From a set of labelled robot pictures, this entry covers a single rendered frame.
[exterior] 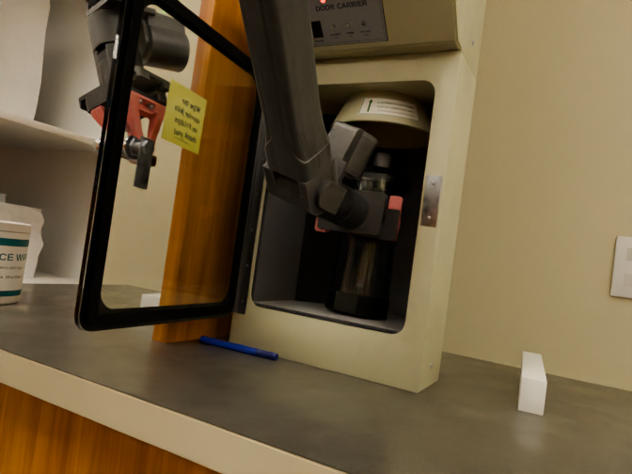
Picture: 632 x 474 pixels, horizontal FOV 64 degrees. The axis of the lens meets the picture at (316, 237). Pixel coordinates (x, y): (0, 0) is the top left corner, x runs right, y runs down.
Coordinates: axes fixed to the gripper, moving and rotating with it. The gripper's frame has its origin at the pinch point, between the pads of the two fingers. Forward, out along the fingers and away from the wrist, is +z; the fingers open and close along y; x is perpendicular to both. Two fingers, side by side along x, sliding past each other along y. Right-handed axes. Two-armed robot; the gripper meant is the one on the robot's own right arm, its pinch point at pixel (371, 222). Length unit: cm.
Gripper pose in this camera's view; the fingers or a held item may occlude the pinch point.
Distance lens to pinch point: 84.5
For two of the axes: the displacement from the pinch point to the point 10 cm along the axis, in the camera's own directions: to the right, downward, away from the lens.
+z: 4.3, 1.6, 8.9
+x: -1.8, 9.8, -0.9
